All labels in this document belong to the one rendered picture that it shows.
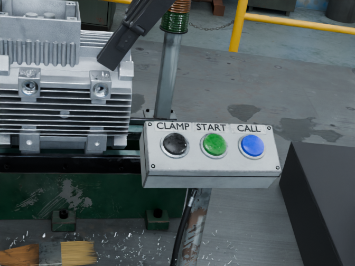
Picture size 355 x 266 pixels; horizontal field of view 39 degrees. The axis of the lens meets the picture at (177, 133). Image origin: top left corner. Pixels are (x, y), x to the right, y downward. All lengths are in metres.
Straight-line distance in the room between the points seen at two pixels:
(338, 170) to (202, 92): 0.57
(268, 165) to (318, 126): 0.74
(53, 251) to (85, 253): 0.05
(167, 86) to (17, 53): 0.49
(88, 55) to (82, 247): 0.30
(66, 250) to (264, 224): 0.36
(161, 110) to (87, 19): 2.89
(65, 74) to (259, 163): 0.32
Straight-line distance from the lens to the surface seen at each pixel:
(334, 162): 1.00
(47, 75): 0.77
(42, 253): 0.83
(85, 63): 0.78
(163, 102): 1.20
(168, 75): 1.17
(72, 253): 0.83
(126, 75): 0.76
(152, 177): 0.61
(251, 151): 0.63
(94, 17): 4.04
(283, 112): 1.40
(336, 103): 1.55
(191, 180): 0.63
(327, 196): 0.89
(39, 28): 0.76
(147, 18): 0.70
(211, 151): 0.62
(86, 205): 0.89
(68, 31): 0.76
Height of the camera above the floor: 1.38
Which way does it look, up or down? 29 degrees down
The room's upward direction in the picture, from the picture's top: 9 degrees clockwise
